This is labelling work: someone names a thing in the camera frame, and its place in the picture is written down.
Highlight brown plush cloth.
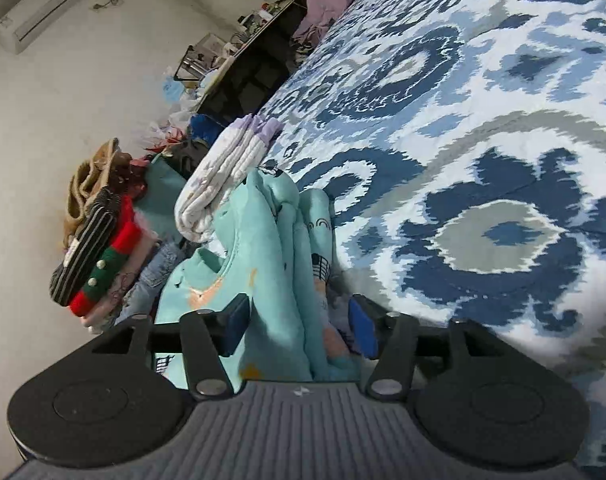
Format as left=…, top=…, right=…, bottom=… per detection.
left=63, top=139, right=134, bottom=241

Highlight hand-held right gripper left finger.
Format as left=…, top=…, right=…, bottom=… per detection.
left=90, top=294, right=251, bottom=402

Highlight pink folded clothes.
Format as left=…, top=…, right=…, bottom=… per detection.
left=80, top=230, right=159, bottom=333

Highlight teal printed garment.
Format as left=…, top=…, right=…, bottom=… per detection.
left=153, top=167, right=364, bottom=391

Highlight light blue plastic bag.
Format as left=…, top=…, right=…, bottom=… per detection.
left=160, top=72, right=185, bottom=107

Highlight black striped folded garment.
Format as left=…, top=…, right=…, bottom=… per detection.
left=50, top=187, right=124, bottom=306

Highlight red green knitted sweater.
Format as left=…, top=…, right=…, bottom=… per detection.
left=69, top=197, right=146, bottom=318

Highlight dark blue cloth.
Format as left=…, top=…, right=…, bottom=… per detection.
left=188, top=114, right=229, bottom=146

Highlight blue jeans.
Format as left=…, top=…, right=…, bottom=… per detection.
left=113, top=240, right=184, bottom=331

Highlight blue white patterned bedspread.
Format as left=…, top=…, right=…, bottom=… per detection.
left=203, top=0, right=606, bottom=461

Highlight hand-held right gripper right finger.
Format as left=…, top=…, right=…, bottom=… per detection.
left=347, top=295, right=508, bottom=402

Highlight black desk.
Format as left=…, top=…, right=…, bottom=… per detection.
left=175, top=0, right=309, bottom=121

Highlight teal cloth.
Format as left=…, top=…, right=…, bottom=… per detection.
left=143, top=152, right=194, bottom=241

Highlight white air conditioner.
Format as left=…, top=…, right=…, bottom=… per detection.
left=0, top=0, right=99, bottom=53

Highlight white purple folded garment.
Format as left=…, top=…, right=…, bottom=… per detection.
left=174, top=114, right=284, bottom=243

